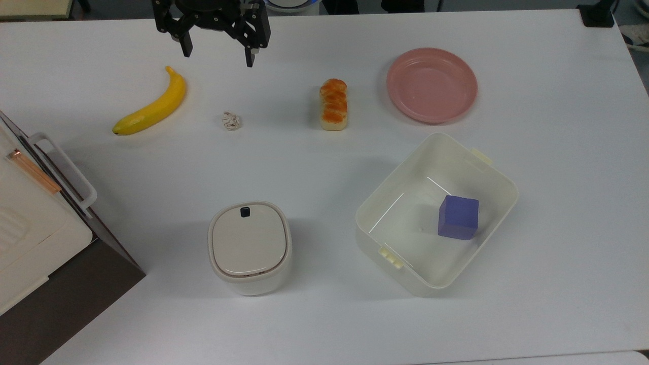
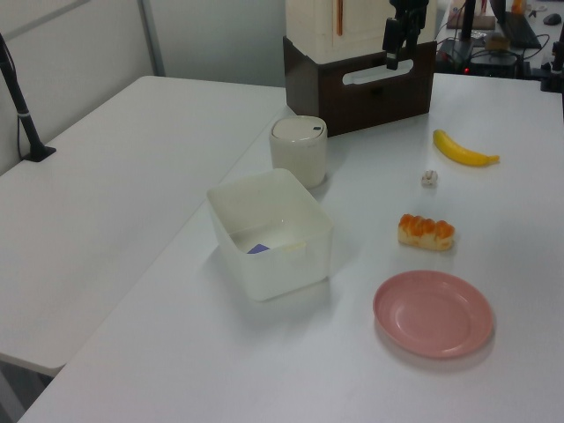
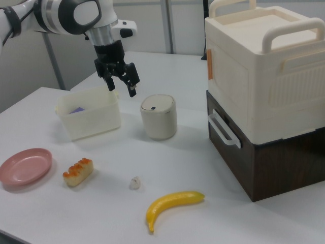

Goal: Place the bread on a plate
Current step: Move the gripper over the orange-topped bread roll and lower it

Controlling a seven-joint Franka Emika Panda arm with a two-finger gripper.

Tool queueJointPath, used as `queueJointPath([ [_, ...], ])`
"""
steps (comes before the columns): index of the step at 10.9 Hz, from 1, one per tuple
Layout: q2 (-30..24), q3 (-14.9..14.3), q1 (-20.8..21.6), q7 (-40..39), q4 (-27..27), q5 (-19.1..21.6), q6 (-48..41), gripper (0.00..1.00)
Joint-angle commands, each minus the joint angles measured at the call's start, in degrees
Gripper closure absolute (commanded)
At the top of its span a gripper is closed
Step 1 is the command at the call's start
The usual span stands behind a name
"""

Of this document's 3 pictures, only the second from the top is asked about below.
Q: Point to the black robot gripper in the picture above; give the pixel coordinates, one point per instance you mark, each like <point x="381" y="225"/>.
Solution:
<point x="410" y="5"/>

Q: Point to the orange glazed bread roll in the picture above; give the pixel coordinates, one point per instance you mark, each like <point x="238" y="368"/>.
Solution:
<point x="425" y="232"/>

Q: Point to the pink round plate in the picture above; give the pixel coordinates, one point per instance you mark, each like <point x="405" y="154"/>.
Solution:
<point x="433" y="313"/>

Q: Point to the black monitor stand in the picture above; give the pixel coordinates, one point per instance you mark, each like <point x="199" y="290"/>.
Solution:
<point x="467" y="20"/>

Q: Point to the dark brown drawer box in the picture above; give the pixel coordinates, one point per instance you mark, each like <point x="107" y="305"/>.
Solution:
<point x="352" y="94"/>

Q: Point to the black device with red light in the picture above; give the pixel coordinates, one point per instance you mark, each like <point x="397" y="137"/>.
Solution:
<point x="491" y="64"/>

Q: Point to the brown cardboard box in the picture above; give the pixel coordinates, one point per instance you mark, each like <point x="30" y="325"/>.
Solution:
<point x="497" y="42"/>

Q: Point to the black laptop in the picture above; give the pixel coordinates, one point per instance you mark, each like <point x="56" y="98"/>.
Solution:
<point x="520" y="26"/>

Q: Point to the small orange object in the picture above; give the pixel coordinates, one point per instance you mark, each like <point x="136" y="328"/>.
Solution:
<point x="517" y="5"/>

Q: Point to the yellow banana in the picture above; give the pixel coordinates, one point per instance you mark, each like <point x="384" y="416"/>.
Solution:
<point x="460" y="152"/>

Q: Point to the small white crumpled object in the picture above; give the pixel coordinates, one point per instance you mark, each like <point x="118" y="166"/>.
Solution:
<point x="429" y="178"/>

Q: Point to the white round lidded bin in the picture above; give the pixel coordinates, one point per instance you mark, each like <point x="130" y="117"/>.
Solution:
<point x="299" y="152"/>

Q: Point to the black computer mouse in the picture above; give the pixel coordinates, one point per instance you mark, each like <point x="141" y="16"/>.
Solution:
<point x="552" y="18"/>

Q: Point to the white square plastic container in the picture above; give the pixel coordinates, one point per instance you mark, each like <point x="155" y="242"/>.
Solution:
<point x="273" y="247"/>

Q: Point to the purple card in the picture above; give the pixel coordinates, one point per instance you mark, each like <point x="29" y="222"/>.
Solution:
<point x="258" y="249"/>

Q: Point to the black pole stand with base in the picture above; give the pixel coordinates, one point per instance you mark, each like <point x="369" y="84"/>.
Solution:
<point x="20" y="106"/>

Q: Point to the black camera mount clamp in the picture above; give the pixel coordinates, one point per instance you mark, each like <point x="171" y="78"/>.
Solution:
<point x="553" y="66"/>

